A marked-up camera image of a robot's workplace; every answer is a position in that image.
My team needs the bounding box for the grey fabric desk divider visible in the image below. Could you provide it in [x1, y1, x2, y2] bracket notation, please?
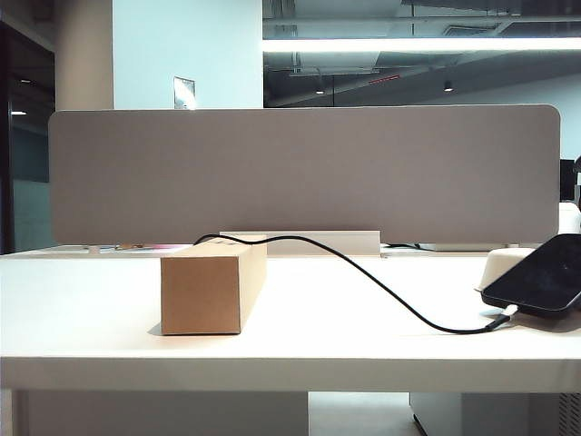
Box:
[46, 104, 565, 247]

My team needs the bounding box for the black charging cable silver plug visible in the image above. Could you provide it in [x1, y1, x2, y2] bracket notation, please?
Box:
[193, 233, 519, 336]

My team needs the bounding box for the brown cardboard mouse pad box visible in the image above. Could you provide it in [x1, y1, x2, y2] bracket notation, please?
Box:
[160, 242, 269, 337]

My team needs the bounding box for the framed wall notice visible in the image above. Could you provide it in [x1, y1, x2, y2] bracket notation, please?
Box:
[172, 74, 197, 111]

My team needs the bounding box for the white desk underside panel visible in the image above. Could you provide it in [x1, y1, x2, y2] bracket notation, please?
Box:
[12, 390, 310, 436]

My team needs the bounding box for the white cable rail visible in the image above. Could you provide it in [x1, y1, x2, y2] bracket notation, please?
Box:
[218, 229, 380, 257]

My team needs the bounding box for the black smartphone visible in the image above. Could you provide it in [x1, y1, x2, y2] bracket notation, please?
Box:
[480, 233, 581, 318]

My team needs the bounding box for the black background monitor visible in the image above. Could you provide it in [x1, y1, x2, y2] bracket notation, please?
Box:
[559, 154, 581, 203]

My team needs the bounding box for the white background appliance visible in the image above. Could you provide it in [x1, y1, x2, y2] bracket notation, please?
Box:
[556, 202, 581, 238]

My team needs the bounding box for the beige paper pulp tray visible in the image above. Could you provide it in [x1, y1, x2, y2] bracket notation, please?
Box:
[473, 247, 581, 335]

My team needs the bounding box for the long ceiling light strip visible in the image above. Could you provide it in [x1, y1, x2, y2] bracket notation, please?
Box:
[261, 36, 581, 54]

